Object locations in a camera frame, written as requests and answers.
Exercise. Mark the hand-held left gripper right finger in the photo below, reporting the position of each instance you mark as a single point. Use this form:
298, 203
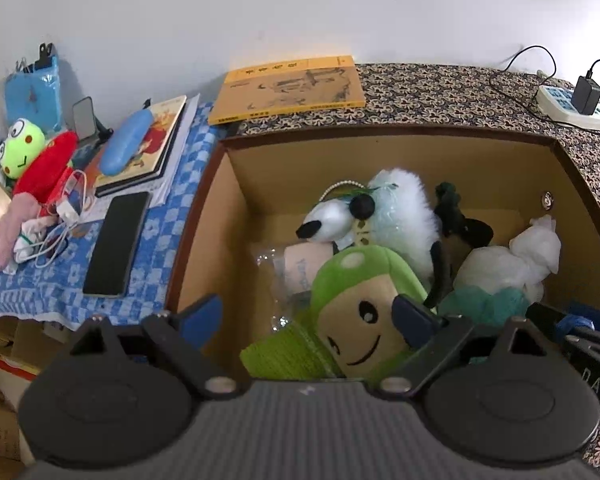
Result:
412, 317

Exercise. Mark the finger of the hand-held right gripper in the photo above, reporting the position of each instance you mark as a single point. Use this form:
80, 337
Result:
577, 321
595, 347

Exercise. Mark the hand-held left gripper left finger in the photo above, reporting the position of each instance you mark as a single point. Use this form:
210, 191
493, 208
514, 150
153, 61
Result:
202, 317

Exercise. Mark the green plush toy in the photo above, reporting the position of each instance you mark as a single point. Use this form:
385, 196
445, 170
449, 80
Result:
360, 280

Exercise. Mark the white plastic bag bundle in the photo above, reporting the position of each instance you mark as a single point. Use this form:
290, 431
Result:
485, 270

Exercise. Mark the white fluffy dog toy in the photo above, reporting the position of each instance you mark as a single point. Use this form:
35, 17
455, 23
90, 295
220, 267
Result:
405, 210

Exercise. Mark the brown cardboard box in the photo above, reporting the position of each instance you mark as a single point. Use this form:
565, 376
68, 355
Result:
380, 160

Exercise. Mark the blue checked cloth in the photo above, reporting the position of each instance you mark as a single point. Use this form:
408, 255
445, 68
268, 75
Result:
165, 240

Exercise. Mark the black smartphone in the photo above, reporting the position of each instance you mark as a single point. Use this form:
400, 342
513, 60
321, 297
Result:
117, 245

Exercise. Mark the small round badge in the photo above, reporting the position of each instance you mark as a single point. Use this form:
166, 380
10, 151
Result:
547, 200

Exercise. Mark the white paper sheets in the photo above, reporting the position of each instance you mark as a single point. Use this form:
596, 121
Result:
172, 180

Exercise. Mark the blue glasses case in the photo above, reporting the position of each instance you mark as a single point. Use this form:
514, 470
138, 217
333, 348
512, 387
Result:
125, 142

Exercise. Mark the stack of picture books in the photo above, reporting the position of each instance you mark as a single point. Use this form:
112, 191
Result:
162, 130

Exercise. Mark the red and white box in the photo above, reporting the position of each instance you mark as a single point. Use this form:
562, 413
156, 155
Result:
0, 360

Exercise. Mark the brown cardboard carton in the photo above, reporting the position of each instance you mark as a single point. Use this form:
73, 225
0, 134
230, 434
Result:
10, 410

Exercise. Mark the pink plush cloth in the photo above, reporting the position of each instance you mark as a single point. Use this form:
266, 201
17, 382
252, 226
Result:
15, 215

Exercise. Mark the red plush toy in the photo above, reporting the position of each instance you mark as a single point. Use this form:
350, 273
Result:
45, 165

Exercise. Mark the white power strip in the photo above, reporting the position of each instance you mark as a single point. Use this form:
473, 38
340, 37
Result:
555, 100

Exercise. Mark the brown patterned bed cover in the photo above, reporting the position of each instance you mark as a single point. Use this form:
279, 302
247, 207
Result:
430, 95

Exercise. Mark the black charger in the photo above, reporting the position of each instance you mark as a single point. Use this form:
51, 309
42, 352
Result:
587, 95

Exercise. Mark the small black mirror stand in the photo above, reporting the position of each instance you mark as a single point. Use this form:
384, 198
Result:
82, 115

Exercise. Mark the yellow book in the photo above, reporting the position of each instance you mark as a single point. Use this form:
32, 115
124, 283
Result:
290, 90

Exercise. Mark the green frog plush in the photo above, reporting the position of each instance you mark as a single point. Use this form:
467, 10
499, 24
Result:
22, 152

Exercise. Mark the blue pouch with plugs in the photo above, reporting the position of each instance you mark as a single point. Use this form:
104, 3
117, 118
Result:
32, 95

